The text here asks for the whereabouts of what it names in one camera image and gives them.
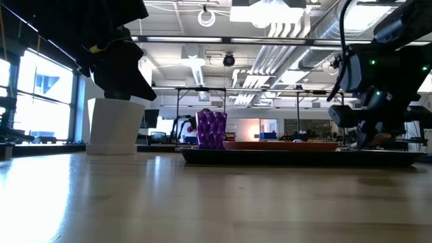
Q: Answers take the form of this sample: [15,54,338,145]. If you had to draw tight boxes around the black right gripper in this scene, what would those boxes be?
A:
[344,42,432,150]

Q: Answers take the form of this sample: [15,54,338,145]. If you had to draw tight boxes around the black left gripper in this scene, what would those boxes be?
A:
[50,0,158,102]

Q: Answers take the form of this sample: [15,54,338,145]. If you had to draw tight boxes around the orange plastic plate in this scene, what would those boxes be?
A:
[221,140,340,152]

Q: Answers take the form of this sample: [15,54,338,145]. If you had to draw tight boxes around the purple faceted plastic cup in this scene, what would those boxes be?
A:
[195,108,228,151]

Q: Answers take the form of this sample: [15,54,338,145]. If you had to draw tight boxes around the dark green plastic tray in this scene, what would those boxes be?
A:
[180,147,427,167]

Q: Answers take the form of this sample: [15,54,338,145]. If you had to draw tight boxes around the black computer monitor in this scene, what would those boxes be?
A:
[140,108,160,130]

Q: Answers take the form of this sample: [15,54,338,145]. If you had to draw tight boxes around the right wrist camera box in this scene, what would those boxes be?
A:
[328,104,366,129]

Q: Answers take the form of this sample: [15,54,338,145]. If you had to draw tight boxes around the black metal frame stand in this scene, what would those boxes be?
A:
[295,89,345,136]
[174,86,227,114]

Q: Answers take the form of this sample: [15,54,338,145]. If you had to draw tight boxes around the white coiled cable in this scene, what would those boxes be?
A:
[196,9,217,28]

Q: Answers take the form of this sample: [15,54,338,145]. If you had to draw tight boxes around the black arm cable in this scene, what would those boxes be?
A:
[325,0,354,103]

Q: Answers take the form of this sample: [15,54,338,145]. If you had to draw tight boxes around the black overhead camera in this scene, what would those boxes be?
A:
[222,52,236,68]

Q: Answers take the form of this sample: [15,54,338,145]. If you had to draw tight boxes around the silver ventilation duct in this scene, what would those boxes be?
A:
[298,0,382,70]

